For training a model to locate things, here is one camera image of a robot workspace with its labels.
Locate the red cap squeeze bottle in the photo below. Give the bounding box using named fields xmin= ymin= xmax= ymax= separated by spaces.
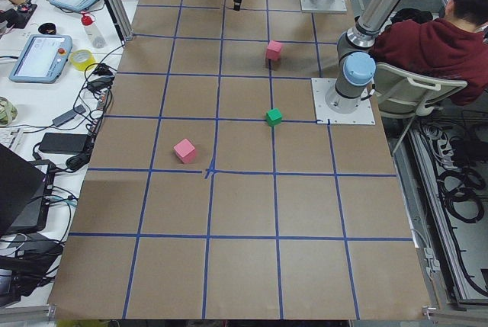
xmin=81 ymin=13 xmax=106 ymax=49

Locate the white chair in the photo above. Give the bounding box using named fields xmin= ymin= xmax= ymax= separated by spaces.
xmin=374 ymin=63 xmax=467 ymax=155

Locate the teach pendant near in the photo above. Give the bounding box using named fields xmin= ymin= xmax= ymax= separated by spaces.
xmin=9 ymin=34 xmax=72 ymax=84

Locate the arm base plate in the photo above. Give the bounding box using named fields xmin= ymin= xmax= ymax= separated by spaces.
xmin=300 ymin=0 xmax=347 ymax=14
xmin=311 ymin=78 xmax=375 ymax=125

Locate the black laptop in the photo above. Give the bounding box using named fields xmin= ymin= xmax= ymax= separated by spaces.
xmin=1 ymin=146 xmax=55 ymax=236

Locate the pink cube far side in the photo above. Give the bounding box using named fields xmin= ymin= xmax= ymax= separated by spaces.
xmin=173 ymin=138 xmax=197 ymax=164

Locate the pink cube near base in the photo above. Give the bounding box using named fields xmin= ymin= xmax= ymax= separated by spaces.
xmin=265 ymin=40 xmax=284 ymax=62

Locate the green cube near base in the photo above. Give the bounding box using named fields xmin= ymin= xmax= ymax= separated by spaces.
xmin=265 ymin=107 xmax=283 ymax=127

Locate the black power adapter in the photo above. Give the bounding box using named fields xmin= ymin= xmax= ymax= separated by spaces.
xmin=39 ymin=133 xmax=88 ymax=155

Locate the person in red hoodie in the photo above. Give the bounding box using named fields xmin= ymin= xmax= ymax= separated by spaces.
xmin=369 ymin=0 xmax=487 ymax=106

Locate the yellow tape roll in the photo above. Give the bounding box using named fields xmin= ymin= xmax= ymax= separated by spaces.
xmin=69 ymin=50 xmax=97 ymax=72

